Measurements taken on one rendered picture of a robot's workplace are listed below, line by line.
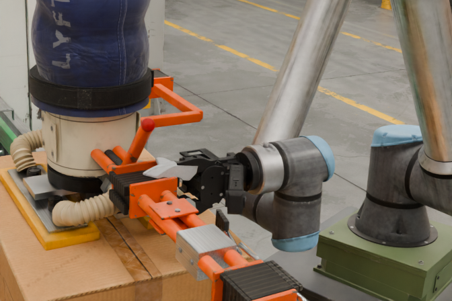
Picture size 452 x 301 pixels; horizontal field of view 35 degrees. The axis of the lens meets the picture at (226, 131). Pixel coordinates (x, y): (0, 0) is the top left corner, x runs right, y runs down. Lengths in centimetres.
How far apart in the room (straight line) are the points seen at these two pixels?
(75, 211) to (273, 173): 35
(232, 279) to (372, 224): 96
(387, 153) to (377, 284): 32
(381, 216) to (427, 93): 42
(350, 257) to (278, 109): 52
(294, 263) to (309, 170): 63
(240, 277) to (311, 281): 92
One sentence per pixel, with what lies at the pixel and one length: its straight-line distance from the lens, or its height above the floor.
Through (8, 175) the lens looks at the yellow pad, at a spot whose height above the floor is 109.
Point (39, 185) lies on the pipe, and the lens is 139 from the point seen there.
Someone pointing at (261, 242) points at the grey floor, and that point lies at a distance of 354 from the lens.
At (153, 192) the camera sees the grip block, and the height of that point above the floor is 121.
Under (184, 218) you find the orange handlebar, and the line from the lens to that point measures 108.
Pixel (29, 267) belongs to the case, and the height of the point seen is 107.
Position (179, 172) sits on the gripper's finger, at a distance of 116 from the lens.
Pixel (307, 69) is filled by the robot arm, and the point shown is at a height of 134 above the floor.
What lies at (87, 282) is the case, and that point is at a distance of 117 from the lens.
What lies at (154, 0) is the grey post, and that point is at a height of 87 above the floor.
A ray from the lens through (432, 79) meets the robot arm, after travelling 150.
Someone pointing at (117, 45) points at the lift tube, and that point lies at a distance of 125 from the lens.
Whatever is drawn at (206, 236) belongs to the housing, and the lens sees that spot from 101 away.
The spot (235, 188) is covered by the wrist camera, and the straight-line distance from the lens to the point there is 115.
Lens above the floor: 170
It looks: 20 degrees down
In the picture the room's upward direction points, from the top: 4 degrees clockwise
